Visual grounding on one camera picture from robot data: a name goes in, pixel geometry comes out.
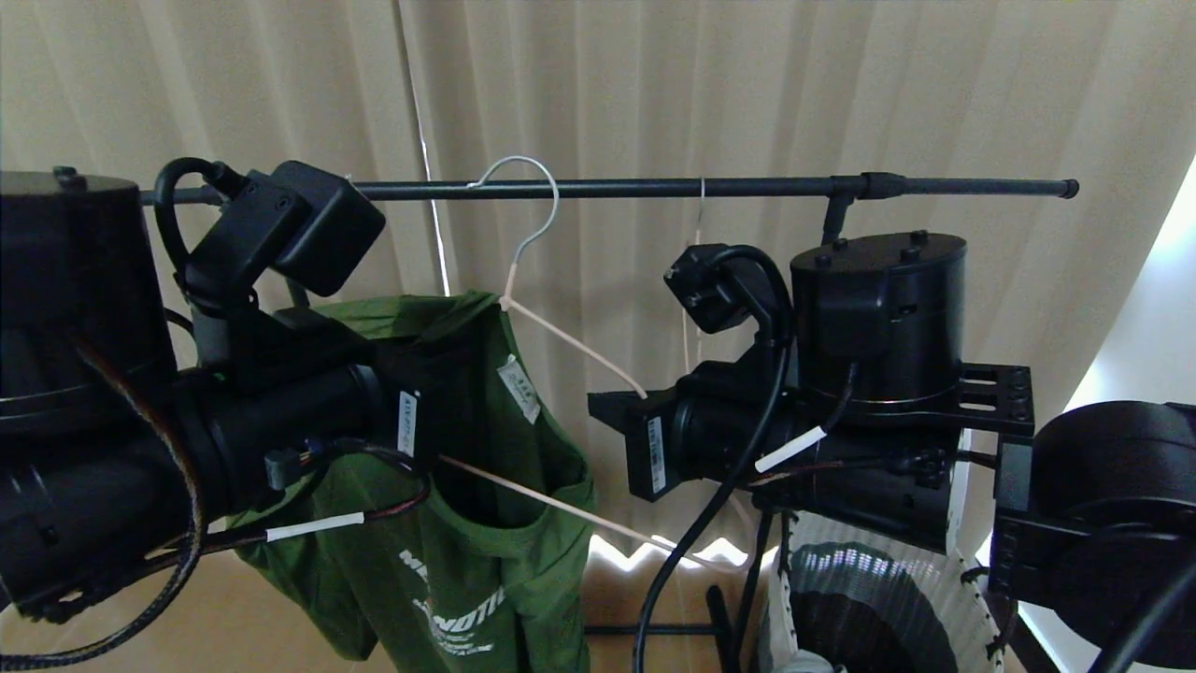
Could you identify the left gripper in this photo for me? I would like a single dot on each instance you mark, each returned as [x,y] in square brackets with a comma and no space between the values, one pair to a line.
[299,430]

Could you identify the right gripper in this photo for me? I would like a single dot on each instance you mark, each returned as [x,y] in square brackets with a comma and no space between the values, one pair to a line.
[691,439]

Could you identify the green long-sleeved shirt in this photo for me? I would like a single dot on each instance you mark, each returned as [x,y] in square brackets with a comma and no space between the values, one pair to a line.
[505,579]

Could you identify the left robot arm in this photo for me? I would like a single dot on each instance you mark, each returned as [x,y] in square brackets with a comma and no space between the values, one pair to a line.
[75,280]

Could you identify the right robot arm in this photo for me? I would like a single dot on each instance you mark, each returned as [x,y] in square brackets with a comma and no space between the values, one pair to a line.
[878,308]

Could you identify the black clothes rack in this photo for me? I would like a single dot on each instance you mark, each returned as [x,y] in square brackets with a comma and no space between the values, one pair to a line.
[654,188]

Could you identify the white laundry basket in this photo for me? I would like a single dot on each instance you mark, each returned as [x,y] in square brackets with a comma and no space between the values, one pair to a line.
[860,598]

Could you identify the beige curtain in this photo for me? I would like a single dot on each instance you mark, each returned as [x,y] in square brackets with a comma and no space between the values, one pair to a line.
[747,84]

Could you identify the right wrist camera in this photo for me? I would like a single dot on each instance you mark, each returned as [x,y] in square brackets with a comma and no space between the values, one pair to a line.
[710,290]

